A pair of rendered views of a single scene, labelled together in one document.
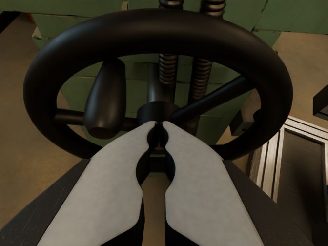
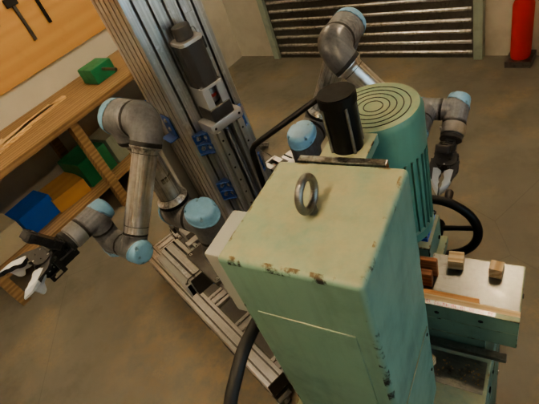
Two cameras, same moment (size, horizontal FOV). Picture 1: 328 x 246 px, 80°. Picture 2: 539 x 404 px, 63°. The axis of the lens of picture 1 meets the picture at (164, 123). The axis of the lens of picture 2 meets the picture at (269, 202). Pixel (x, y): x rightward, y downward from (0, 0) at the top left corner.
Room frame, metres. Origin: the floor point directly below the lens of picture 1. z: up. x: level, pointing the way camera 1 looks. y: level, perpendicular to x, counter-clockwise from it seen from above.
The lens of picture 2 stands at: (1.09, 0.40, 1.95)
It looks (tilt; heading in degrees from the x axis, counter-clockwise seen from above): 39 degrees down; 229
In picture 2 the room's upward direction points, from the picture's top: 23 degrees counter-clockwise
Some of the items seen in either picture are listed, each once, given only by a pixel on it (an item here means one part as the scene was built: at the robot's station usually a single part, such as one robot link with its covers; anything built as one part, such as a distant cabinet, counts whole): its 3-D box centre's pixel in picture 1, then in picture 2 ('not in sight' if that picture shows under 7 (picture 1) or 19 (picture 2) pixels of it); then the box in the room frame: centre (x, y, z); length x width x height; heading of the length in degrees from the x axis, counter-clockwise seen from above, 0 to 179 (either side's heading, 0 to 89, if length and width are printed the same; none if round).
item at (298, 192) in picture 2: not in sight; (306, 195); (0.75, 0.08, 1.55); 0.06 x 0.02 x 0.07; 7
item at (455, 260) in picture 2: not in sight; (455, 260); (0.31, 0.13, 0.92); 0.04 x 0.04 x 0.03; 11
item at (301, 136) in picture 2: not in sight; (304, 141); (-0.02, -0.54, 0.98); 0.13 x 0.12 x 0.14; 7
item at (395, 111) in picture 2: not in sight; (384, 170); (0.46, 0.05, 1.35); 0.18 x 0.18 x 0.31
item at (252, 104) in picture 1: (247, 112); not in sight; (0.35, -0.23, 0.58); 0.12 x 0.08 x 0.08; 7
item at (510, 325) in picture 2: not in sight; (390, 299); (0.50, 0.02, 0.93); 0.60 x 0.02 x 0.06; 97
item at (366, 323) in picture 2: not in sight; (357, 341); (0.75, 0.09, 1.16); 0.22 x 0.22 x 0.72; 7
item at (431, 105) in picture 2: not in sight; (424, 111); (-0.18, -0.12, 1.05); 0.11 x 0.11 x 0.08; 7
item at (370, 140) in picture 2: not in sight; (345, 139); (0.60, 0.07, 1.54); 0.08 x 0.08 x 0.17; 7
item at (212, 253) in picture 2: not in sight; (249, 263); (0.80, -0.05, 1.40); 0.10 x 0.06 x 0.16; 7
